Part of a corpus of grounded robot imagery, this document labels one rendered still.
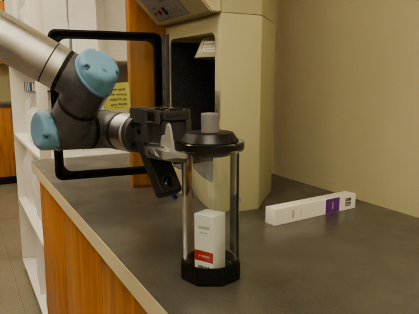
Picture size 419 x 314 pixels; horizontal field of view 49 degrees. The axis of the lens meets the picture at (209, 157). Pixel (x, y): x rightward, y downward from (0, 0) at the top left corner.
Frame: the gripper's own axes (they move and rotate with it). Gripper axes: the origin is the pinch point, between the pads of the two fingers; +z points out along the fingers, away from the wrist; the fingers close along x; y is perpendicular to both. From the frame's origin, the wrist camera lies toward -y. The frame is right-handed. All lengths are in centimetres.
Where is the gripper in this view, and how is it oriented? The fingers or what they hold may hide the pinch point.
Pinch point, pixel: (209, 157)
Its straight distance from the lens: 74.5
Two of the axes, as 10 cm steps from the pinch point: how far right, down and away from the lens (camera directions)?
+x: 7.3, -1.1, 6.8
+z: 6.8, 1.2, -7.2
